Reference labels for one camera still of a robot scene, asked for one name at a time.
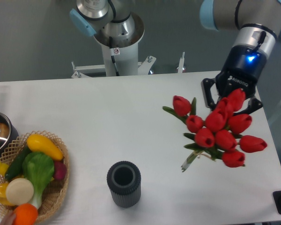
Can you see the green bok choy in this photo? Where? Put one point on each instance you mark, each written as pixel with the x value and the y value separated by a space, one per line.
pixel 38 168

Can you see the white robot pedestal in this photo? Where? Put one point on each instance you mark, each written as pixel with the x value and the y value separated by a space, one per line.
pixel 120 45

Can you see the dark green cucumber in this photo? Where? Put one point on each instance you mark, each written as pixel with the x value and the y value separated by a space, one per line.
pixel 15 168

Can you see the white metal base frame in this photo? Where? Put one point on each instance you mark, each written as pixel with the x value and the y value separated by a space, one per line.
pixel 144 68

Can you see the white round onion slice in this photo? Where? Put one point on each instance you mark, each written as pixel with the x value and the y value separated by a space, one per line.
pixel 19 191

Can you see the yellow bell pepper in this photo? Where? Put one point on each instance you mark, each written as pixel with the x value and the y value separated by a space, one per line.
pixel 3 198

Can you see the orange fruit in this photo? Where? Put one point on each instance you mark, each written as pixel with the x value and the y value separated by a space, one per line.
pixel 26 214

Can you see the red radish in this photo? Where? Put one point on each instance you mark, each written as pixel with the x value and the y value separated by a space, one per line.
pixel 60 170

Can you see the dark grey ribbed vase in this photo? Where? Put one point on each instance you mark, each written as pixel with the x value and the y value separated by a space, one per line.
pixel 124 182

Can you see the woven wicker basket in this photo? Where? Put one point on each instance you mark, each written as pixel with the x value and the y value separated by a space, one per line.
pixel 55 193

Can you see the yellow squash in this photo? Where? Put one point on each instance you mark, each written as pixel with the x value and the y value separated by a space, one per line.
pixel 40 143

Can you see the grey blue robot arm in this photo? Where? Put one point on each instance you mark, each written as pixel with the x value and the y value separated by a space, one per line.
pixel 258 21

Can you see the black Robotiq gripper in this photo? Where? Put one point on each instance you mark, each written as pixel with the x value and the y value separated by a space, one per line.
pixel 241 69

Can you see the small yellow banana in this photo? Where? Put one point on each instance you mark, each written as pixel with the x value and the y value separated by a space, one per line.
pixel 3 168

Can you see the person's hand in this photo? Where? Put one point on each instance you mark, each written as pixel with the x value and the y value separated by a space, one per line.
pixel 8 219

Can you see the red tulip bouquet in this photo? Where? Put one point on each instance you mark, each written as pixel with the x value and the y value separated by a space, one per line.
pixel 220 134

